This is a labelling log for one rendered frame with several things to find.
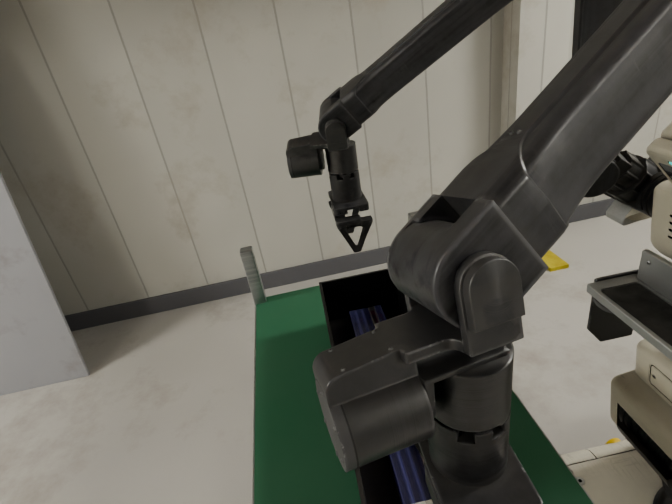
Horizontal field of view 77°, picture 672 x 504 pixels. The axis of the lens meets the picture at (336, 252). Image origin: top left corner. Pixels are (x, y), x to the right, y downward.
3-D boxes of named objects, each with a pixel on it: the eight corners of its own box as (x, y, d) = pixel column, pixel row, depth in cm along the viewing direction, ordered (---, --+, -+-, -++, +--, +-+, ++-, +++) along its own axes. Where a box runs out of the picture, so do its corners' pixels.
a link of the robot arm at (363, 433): (520, 247, 22) (438, 227, 30) (312, 314, 20) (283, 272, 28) (543, 439, 25) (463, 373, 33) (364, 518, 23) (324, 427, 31)
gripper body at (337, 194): (335, 218, 79) (329, 181, 76) (329, 199, 88) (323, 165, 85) (370, 212, 79) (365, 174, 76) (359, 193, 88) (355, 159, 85)
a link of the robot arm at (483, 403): (535, 344, 25) (477, 297, 30) (432, 384, 24) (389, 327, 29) (528, 424, 28) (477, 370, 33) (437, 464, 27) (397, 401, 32)
